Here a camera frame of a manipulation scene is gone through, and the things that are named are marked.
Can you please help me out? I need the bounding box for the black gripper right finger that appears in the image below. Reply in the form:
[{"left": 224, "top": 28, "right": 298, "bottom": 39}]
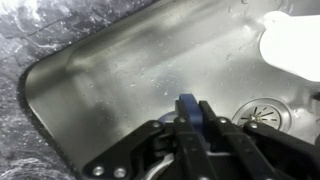
[{"left": 198, "top": 100, "right": 320, "bottom": 180}]

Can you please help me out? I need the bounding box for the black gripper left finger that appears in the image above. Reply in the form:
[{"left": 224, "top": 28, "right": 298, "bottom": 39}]
[{"left": 81, "top": 98, "right": 221, "bottom": 180}]

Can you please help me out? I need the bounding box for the blue metal mug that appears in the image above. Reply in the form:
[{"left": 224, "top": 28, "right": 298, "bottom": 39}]
[{"left": 143, "top": 92, "right": 216, "bottom": 180}]

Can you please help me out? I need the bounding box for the sink drain strainer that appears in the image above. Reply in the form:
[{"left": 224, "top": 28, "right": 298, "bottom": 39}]
[{"left": 231, "top": 97, "right": 293, "bottom": 132}]

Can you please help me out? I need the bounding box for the stainless steel sink basin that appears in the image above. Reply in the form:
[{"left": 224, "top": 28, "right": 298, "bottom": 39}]
[{"left": 23, "top": 0, "right": 320, "bottom": 174}]

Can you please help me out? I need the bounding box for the white ceramic mug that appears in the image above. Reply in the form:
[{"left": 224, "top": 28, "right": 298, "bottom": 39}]
[{"left": 258, "top": 10, "right": 320, "bottom": 83}]

